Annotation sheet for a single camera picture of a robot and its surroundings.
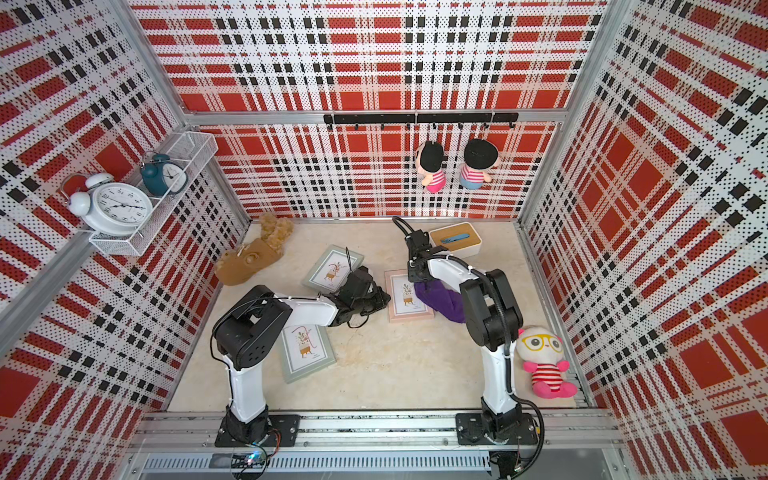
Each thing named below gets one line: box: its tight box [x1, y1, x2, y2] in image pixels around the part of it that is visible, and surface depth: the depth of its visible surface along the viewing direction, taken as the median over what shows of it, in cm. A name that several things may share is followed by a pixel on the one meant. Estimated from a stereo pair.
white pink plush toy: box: [516, 325, 577, 399], surface depth 80 cm
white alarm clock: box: [61, 172, 153, 239], surface depth 63 cm
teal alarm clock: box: [141, 153, 189, 197], surface depth 74 cm
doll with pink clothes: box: [416, 140, 447, 193], surface depth 97 cm
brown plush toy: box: [215, 213, 294, 286], surface depth 103 cm
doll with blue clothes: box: [459, 139, 500, 190], surface depth 99 cm
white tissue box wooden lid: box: [429, 221, 482, 259], surface depth 113 cm
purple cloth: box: [414, 280, 466, 323], surface depth 94 cm
